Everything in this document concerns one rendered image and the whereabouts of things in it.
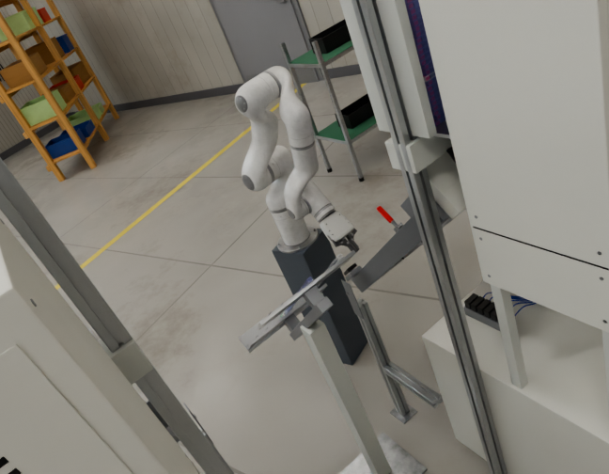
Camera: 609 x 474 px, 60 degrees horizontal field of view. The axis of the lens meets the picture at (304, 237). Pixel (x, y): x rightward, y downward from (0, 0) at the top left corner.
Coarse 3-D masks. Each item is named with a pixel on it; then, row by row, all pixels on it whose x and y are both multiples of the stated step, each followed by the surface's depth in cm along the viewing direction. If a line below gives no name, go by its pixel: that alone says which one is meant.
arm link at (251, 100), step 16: (256, 80) 177; (272, 80) 179; (240, 96) 176; (256, 96) 175; (272, 96) 180; (240, 112) 182; (256, 112) 178; (272, 112) 192; (256, 128) 191; (272, 128) 191; (256, 144) 198; (272, 144) 197; (256, 160) 202; (256, 176) 204; (272, 176) 209
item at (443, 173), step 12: (444, 156) 126; (432, 168) 125; (444, 168) 125; (456, 168) 126; (432, 180) 124; (444, 180) 124; (456, 180) 125; (432, 192) 125; (444, 192) 123; (456, 192) 124; (444, 204) 125; (456, 204) 123
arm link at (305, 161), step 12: (312, 144) 183; (300, 156) 184; (312, 156) 185; (300, 168) 188; (312, 168) 188; (288, 180) 194; (300, 180) 190; (288, 192) 193; (300, 192) 190; (288, 204) 195; (300, 204) 194; (300, 216) 198
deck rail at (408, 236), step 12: (444, 216) 125; (408, 228) 140; (396, 240) 149; (408, 240) 143; (420, 240) 138; (384, 252) 158; (396, 252) 153; (372, 264) 170; (384, 264) 163; (360, 276) 184; (372, 276) 175; (360, 288) 189
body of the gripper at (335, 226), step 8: (328, 216) 199; (336, 216) 199; (344, 216) 200; (320, 224) 199; (328, 224) 198; (336, 224) 198; (344, 224) 199; (328, 232) 197; (336, 232) 197; (344, 232) 198; (336, 240) 197
